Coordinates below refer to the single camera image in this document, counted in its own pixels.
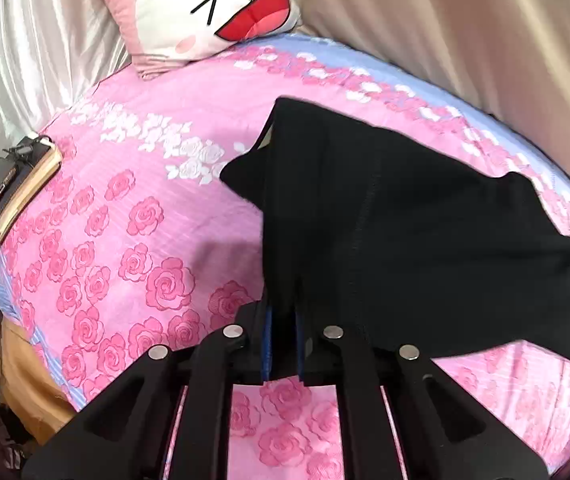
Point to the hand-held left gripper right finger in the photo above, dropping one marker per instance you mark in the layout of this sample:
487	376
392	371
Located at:
301	352

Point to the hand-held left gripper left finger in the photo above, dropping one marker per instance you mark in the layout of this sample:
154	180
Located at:
266	347

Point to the black pants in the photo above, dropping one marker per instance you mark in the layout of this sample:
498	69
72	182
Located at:
415	235

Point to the pink floral bedsheet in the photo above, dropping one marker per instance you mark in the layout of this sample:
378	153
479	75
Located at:
140	160

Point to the orange bed base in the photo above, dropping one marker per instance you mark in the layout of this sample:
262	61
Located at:
30	385

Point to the thick tan-edged book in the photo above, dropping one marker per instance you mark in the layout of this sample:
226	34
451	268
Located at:
27	195

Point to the dark brown wallet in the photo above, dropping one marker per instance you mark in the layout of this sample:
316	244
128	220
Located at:
5	180

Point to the cartoon cat face pillow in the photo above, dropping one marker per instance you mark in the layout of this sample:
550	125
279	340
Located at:
165	10

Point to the beige curtain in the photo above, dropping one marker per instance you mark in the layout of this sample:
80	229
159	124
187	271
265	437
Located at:
440	20

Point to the white satin curtain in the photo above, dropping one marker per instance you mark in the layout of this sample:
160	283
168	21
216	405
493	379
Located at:
50	45

